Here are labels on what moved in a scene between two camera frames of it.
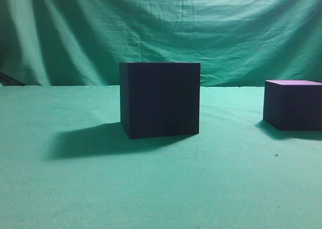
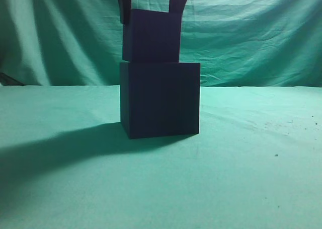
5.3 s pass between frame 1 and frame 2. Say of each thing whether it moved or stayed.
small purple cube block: moved
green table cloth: stayed
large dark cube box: stayed
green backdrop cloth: stayed
